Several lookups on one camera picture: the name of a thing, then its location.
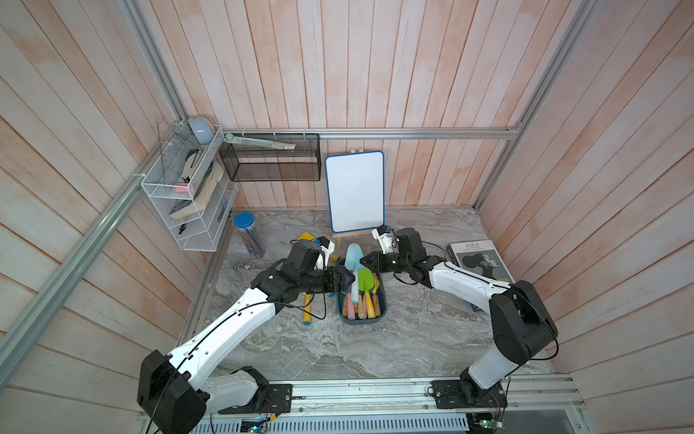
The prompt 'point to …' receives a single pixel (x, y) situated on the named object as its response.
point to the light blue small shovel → (354, 260)
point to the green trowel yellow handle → (366, 283)
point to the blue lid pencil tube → (245, 222)
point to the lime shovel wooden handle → (361, 305)
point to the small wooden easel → (338, 235)
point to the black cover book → (482, 257)
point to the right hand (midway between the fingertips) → (360, 260)
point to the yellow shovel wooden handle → (377, 308)
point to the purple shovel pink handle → (351, 310)
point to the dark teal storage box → (364, 321)
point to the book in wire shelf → (188, 208)
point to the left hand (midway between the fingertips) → (345, 284)
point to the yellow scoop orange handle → (305, 235)
